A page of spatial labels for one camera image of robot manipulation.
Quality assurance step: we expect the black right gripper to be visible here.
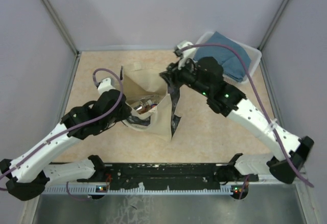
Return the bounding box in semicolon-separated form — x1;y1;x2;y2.
159;56;211;97

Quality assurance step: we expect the cream canvas tote bag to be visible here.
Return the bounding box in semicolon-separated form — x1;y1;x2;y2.
120;62;181;142

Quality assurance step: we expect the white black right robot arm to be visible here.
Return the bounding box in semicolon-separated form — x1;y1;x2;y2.
160;57;314;184

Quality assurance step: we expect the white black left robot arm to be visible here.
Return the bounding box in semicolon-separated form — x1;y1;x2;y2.
1;89;131;201

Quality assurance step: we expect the blue folded towel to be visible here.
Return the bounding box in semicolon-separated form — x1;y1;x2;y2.
194;32;251;82

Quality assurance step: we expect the white plastic basket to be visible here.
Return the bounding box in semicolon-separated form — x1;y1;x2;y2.
196;32;262;84

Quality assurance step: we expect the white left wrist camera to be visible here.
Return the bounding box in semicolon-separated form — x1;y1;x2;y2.
97;78;116;95

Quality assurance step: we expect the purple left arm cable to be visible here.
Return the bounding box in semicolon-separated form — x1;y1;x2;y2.
0;67;125;191

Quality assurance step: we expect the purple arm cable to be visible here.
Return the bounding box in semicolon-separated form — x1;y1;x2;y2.
0;67;125;191
182;43;314;188

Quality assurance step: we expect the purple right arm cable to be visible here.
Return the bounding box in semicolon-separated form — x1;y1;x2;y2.
182;43;314;188

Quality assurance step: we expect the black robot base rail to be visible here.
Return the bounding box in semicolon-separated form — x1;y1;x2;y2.
76;161;259;201

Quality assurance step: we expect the aluminium frame rail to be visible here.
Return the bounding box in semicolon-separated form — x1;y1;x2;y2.
28;0;79;55

